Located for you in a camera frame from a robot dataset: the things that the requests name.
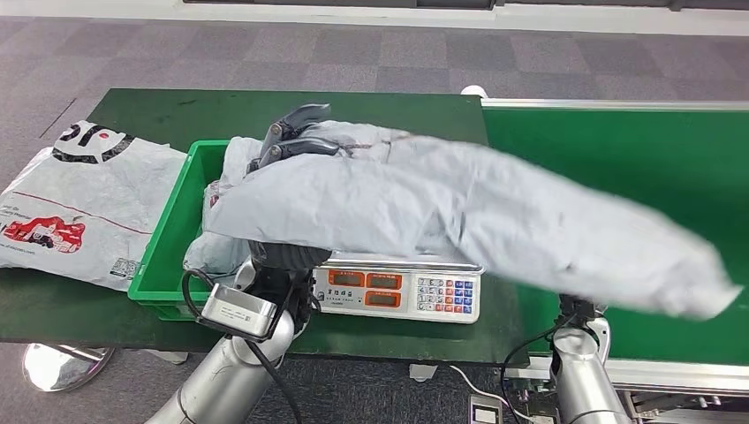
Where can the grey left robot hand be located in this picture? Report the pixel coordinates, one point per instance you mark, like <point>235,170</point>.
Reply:
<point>292,126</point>

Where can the grey courier parcel red print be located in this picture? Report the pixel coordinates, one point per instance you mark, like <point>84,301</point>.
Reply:
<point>240,158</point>
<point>468,216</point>

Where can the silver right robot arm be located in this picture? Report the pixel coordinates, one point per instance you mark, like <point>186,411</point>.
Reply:
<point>585,374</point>

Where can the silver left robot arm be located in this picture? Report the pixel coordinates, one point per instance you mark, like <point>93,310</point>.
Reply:
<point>234,374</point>

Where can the white conveyor roller end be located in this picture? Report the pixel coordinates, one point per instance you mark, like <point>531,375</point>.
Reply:
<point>474,92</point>

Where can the grey floor socket box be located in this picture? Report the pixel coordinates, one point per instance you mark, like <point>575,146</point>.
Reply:
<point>484,414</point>

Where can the conveyor control board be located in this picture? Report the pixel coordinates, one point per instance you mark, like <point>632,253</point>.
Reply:
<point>526,386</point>

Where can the green conveyor belt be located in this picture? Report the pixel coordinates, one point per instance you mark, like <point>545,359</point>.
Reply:
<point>643,152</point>

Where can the green plastic crate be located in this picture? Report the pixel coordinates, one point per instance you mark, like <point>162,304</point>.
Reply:
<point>170,234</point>

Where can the white electronic scale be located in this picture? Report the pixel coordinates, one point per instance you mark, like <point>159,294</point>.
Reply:
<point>421,292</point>

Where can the large flat grey courier bag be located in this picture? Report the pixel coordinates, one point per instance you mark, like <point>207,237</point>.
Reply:
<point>82,193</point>

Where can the white table foot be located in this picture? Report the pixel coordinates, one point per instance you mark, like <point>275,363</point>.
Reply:
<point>422,372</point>
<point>170,356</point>

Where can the round chrome table base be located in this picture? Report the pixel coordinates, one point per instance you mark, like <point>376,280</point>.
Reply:
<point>67,367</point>

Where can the white plug adapter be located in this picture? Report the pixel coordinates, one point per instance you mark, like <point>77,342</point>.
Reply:
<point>543,420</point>

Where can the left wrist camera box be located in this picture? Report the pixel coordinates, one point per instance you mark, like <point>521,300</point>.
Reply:
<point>240,313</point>

